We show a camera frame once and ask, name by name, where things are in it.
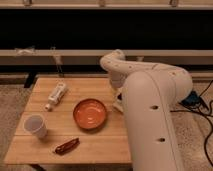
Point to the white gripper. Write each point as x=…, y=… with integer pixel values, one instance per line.
x=117, y=81

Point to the black eraser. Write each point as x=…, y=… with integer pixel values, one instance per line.
x=119, y=97

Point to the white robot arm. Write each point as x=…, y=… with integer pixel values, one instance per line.
x=149, y=90

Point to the white sponge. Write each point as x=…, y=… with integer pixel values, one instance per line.
x=118, y=105

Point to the orange bowl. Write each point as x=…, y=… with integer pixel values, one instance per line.
x=90, y=114

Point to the white tube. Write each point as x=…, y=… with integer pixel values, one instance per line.
x=56, y=95

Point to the wooden table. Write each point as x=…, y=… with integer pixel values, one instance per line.
x=106, y=146

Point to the blue device on floor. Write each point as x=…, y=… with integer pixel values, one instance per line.
x=191, y=100

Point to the brown snack wrapper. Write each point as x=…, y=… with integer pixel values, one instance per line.
x=70, y=145

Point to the white plastic cup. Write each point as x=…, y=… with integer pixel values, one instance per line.
x=35, y=125

